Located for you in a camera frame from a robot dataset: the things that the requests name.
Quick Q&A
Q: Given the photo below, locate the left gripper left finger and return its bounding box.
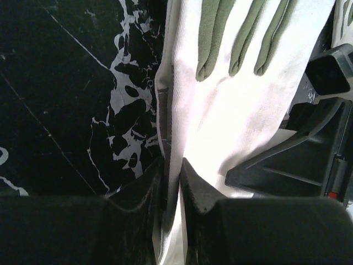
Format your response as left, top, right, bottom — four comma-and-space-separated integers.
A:
1, 157, 164, 264

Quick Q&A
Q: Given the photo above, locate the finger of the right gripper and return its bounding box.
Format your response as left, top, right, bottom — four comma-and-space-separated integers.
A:
305, 44, 352, 96
225, 97, 352, 198

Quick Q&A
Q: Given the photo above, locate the white grey-palm glove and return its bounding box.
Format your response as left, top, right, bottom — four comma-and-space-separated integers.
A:
331, 0, 353, 48

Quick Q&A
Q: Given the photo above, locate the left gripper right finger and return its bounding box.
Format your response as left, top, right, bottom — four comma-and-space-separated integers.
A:
180, 160, 352, 264

